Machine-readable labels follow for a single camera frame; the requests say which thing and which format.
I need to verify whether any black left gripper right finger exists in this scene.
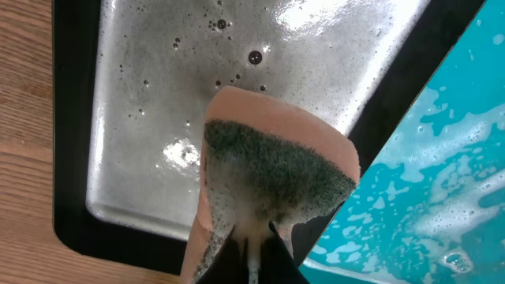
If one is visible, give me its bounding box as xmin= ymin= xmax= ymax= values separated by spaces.
xmin=259 ymin=222 xmax=309 ymax=284

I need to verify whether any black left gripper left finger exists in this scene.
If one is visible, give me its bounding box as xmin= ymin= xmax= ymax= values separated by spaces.
xmin=196 ymin=227 xmax=249 ymax=284

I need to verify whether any pink green scrub sponge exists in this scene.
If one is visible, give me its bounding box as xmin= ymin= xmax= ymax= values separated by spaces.
xmin=181 ymin=86 xmax=360 ymax=283

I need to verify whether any teal plastic serving tray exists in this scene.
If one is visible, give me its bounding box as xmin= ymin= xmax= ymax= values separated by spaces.
xmin=300 ymin=0 xmax=504 ymax=284

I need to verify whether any black metal wash tray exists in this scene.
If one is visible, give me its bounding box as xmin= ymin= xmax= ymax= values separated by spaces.
xmin=53 ymin=0 xmax=483 ymax=275

